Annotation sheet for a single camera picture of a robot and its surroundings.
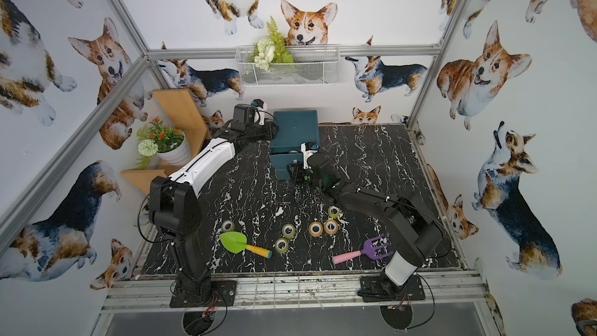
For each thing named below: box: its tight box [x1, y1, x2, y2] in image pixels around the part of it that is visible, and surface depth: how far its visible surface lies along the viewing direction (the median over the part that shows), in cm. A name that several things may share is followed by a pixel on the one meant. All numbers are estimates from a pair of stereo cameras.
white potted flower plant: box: [136, 116, 192, 170], surface depth 91 cm
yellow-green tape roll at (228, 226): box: [221, 220, 236, 233], surface depth 90 cm
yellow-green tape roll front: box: [275, 238, 289, 254], surface depth 85 cm
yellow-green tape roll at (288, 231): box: [281, 223, 297, 239], surface depth 88 cm
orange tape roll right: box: [323, 219, 339, 235], surface depth 90 cm
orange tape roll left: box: [308, 221, 324, 238], surface depth 90 cm
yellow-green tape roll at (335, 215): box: [328, 205, 342, 220], surface depth 93 cm
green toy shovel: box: [219, 231, 273, 259], surface depth 85 cm
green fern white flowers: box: [249, 15, 295, 71], surface depth 82 cm
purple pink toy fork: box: [331, 233, 394, 264], surface depth 84 cm
